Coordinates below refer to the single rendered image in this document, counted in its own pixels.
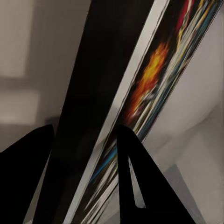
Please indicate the poster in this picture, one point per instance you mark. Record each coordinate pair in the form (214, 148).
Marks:
(131, 54)

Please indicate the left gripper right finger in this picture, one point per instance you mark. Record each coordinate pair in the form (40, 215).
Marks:
(163, 206)

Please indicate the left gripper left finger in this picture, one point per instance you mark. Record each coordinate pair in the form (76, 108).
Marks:
(21, 166)

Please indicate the drop in sink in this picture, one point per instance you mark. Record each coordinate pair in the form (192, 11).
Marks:
(196, 218)

